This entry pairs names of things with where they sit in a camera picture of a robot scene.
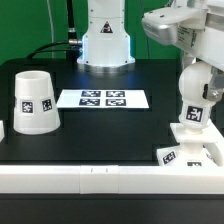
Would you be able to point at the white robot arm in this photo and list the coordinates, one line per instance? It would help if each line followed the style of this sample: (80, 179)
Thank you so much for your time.
(106, 45)

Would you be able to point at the white front fence bar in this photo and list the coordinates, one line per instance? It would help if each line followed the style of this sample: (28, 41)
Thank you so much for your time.
(39, 179)

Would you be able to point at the white lamp bulb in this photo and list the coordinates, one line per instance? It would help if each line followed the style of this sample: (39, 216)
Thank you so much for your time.
(196, 110)

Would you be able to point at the white lamp base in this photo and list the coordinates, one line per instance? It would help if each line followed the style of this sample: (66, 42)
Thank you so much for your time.
(191, 150)

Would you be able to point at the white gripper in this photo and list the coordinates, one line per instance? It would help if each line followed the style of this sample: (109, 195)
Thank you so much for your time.
(196, 27)

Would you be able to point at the white left fence block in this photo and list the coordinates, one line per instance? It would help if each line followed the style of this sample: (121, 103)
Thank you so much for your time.
(2, 134)

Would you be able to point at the white fence bar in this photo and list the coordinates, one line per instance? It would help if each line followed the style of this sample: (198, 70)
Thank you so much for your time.
(39, 179)
(217, 152)

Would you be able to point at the white lamp shade cone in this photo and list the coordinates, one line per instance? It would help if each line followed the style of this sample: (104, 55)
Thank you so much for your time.
(35, 110)

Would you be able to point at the white right fence bar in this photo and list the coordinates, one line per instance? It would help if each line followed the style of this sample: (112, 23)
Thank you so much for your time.
(217, 152)

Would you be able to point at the white marker sheet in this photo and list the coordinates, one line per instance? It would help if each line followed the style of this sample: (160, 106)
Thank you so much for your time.
(82, 98)

